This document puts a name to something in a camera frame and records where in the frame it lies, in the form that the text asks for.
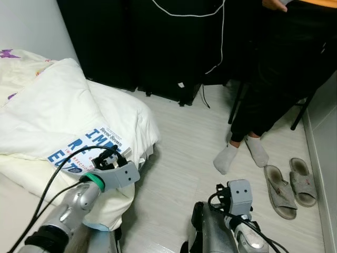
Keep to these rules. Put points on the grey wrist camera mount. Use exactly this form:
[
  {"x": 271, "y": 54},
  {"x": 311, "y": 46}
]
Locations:
[
  {"x": 240, "y": 197},
  {"x": 118, "y": 176}
]

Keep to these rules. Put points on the white blue lettered book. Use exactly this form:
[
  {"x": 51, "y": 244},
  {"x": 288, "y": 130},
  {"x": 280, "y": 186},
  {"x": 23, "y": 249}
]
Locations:
[{"x": 79, "y": 147}]

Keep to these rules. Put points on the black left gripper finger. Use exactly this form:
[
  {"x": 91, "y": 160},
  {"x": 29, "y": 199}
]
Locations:
[{"x": 113, "y": 150}]

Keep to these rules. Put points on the person in orange shirt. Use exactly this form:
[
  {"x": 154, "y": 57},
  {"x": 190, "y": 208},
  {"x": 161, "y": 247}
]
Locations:
[{"x": 279, "y": 63}]

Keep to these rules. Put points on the cream cartoon print blanket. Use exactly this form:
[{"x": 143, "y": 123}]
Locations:
[{"x": 52, "y": 105}]

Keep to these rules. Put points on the black wardrobe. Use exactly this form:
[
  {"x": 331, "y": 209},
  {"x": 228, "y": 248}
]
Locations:
[{"x": 158, "y": 42}]

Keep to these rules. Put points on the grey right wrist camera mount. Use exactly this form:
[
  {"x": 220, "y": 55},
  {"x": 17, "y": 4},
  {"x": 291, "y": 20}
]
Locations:
[{"x": 240, "y": 197}]

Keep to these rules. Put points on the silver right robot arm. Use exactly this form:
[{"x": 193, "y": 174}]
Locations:
[{"x": 237, "y": 237}]

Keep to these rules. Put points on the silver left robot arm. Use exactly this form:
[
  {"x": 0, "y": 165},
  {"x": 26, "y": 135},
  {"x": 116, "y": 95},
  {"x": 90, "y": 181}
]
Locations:
[{"x": 68, "y": 208}]

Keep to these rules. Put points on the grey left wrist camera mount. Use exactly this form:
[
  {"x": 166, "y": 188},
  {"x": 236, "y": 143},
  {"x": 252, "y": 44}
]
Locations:
[{"x": 118, "y": 176}]

